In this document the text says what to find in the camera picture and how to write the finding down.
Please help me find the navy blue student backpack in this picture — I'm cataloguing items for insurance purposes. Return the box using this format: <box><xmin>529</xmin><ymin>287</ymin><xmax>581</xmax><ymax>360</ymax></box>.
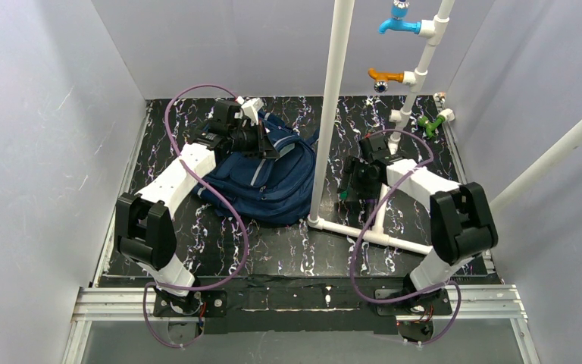
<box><xmin>203</xmin><ymin>111</ymin><xmax>320</xmax><ymax>225</ymax></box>

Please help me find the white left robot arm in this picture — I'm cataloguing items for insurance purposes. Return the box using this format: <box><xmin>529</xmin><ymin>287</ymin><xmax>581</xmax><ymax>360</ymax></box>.
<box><xmin>114</xmin><ymin>98</ymin><xmax>280</xmax><ymax>297</ymax></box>

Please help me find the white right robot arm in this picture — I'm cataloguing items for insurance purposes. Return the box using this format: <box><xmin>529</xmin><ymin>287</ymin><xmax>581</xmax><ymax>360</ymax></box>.
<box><xmin>339</xmin><ymin>132</ymin><xmax>499</xmax><ymax>299</ymax></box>

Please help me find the green pipe valve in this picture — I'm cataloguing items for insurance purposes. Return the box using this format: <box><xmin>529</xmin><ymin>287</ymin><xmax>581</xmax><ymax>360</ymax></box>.
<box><xmin>417</xmin><ymin>115</ymin><xmax>447</xmax><ymax>139</ymax></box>

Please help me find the orange pipe valve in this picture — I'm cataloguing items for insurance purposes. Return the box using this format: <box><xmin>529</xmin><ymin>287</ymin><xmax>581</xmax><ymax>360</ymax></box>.
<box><xmin>368</xmin><ymin>68</ymin><xmax>405</xmax><ymax>93</ymax></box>

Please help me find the blue pipe valve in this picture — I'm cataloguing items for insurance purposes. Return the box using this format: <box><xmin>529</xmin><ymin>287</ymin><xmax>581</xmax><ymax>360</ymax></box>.
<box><xmin>378</xmin><ymin>0</ymin><xmax>421</xmax><ymax>35</ymax></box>

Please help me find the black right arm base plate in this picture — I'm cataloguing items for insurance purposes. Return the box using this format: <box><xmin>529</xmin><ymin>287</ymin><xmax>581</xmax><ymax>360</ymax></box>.
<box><xmin>375</xmin><ymin>289</ymin><xmax>454</xmax><ymax>319</ymax></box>

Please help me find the white PVC pipe frame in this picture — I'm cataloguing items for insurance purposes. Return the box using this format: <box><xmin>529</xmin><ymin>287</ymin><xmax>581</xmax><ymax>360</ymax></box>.
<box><xmin>308</xmin><ymin>1</ymin><xmax>582</xmax><ymax>255</ymax></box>

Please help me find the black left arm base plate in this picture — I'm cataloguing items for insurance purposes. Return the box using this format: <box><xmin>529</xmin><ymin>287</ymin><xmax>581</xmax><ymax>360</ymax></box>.
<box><xmin>152</xmin><ymin>289</ymin><xmax>228</xmax><ymax>318</ymax></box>

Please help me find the aluminium rail frame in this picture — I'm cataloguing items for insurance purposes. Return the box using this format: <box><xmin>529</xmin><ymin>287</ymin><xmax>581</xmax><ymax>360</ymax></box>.
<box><xmin>62</xmin><ymin>108</ymin><xmax>543</xmax><ymax>364</ymax></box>

